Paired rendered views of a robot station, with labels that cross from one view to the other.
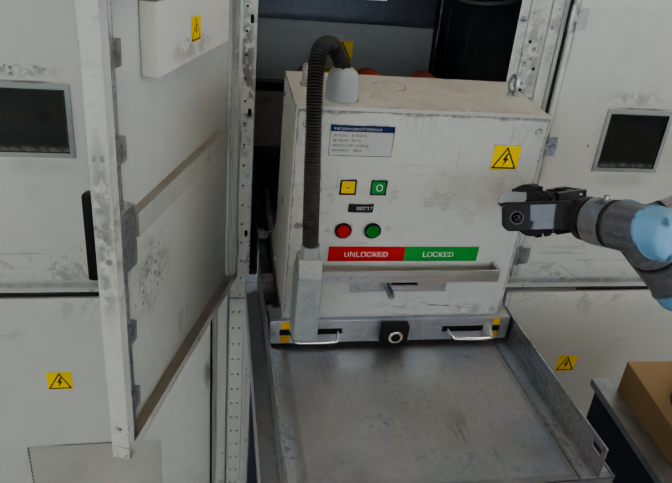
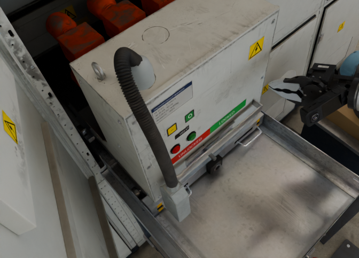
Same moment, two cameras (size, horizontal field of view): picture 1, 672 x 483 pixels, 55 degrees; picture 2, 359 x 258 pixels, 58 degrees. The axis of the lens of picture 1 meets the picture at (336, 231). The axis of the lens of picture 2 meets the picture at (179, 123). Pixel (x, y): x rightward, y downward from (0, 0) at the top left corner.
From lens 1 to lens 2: 0.72 m
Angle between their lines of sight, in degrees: 31
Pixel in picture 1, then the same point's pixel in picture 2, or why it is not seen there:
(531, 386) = (295, 149)
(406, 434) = (265, 229)
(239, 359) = (115, 201)
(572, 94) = not seen: outside the picture
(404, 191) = (204, 106)
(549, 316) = not seen: hidden behind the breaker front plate
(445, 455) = (291, 229)
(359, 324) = (195, 174)
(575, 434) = (337, 172)
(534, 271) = not seen: hidden behind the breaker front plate
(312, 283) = (184, 200)
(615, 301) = (281, 49)
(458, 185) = (232, 80)
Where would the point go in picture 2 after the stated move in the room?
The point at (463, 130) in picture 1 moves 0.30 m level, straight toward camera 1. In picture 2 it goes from (232, 52) to (298, 147)
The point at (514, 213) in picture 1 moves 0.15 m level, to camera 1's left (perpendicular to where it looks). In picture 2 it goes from (313, 116) to (258, 147)
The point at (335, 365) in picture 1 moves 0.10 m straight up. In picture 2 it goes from (196, 204) to (194, 192)
